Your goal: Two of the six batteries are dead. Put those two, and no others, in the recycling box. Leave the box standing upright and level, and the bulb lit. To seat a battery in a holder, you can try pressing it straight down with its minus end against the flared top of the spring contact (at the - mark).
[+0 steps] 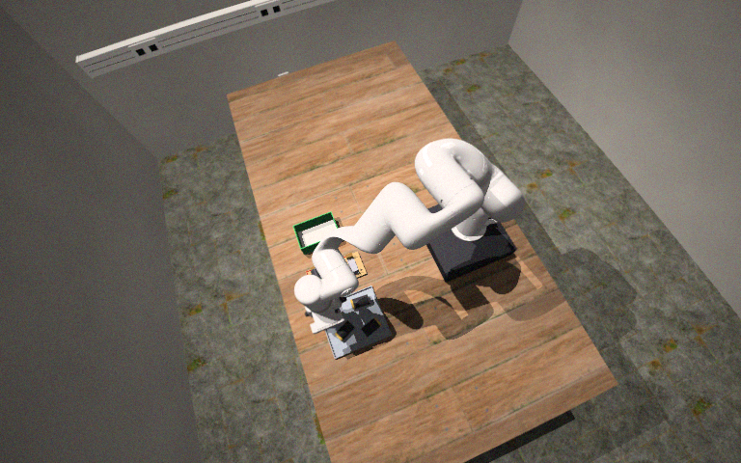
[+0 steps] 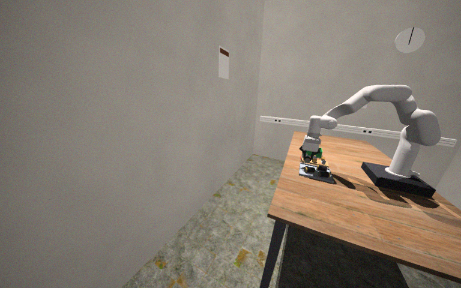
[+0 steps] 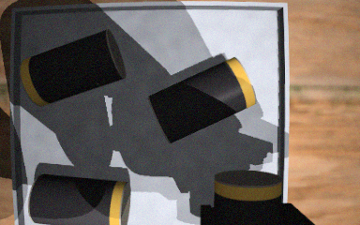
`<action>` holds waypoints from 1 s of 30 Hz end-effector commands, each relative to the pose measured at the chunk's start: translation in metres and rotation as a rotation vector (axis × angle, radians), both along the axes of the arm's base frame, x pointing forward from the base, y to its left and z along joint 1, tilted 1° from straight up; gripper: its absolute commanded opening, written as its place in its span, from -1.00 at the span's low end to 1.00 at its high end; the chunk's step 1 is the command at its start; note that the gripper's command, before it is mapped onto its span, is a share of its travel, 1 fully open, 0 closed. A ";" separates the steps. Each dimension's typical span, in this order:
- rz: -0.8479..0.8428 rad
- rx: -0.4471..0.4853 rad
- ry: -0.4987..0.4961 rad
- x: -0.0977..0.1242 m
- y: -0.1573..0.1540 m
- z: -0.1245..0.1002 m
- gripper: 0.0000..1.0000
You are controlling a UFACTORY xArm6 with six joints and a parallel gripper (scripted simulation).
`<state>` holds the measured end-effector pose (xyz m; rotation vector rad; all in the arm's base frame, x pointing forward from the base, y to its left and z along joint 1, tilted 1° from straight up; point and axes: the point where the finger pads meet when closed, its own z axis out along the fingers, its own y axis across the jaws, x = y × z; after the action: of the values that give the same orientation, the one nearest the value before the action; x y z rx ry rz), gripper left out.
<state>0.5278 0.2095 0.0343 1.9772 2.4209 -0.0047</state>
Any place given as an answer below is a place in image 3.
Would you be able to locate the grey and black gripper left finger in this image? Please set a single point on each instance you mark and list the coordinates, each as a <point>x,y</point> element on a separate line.
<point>208,215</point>

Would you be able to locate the white shallow tray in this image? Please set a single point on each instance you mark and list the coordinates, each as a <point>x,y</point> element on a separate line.
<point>111,133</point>

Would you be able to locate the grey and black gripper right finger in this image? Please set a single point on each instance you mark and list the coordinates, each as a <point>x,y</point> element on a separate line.
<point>290,215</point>

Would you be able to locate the black battery with gold end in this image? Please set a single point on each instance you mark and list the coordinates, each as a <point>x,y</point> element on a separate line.
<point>247,198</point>
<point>66,200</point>
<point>202,99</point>
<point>73,68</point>

